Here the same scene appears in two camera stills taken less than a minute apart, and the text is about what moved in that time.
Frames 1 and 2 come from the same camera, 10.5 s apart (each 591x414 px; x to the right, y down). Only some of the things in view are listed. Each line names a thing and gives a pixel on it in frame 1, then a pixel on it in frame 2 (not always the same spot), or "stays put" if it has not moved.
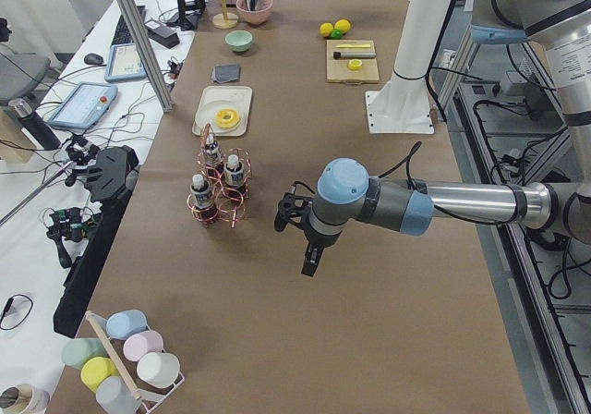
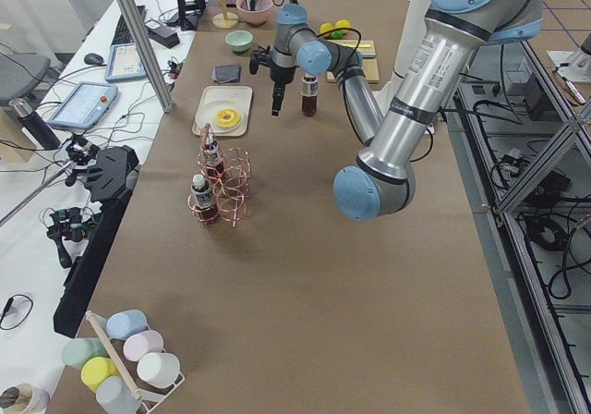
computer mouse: (93, 59) stays put
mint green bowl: (239, 41) stays put
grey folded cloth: (223, 73) stays put
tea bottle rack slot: (234, 171) → (309, 95)
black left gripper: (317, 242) → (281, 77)
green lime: (336, 33) stays put
